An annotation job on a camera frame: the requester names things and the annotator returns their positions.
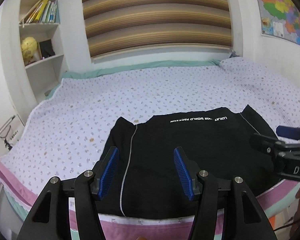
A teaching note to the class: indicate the colourful wall map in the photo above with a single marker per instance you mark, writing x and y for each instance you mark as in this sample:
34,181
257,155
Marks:
280,18

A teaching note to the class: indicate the white bookshelf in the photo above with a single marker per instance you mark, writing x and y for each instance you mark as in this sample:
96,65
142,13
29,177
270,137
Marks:
29,83

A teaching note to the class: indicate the white poster with black drawing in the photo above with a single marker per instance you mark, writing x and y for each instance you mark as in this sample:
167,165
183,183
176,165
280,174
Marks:
10,133

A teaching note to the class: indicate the black garment with grey piping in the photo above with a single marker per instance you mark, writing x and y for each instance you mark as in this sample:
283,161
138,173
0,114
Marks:
160,158

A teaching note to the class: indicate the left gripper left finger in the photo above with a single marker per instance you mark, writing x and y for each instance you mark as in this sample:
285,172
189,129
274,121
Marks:
49,218

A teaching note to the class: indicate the row of middle shelf books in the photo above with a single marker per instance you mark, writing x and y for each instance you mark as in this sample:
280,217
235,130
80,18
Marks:
44,11

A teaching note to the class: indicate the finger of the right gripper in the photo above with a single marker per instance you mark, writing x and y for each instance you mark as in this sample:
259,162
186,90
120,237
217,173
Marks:
288,132
268,145

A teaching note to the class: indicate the small black framed board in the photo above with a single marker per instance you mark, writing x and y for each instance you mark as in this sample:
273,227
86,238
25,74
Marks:
46,49

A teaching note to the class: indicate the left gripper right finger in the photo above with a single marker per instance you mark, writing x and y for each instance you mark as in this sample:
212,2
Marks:
243,217

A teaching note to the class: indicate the pink bed sheet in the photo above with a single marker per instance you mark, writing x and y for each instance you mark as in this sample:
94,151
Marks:
115,224

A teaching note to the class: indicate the yellow globe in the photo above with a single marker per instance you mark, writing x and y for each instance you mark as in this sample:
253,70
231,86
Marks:
28,48

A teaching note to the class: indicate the floral lilac bed quilt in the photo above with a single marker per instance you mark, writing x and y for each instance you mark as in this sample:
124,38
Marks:
65,134

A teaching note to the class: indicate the brown striped window blind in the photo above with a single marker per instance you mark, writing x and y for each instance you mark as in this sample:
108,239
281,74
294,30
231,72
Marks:
117,25

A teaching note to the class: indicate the mint green mattress cover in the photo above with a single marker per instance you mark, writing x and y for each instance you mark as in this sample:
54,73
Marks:
156,64

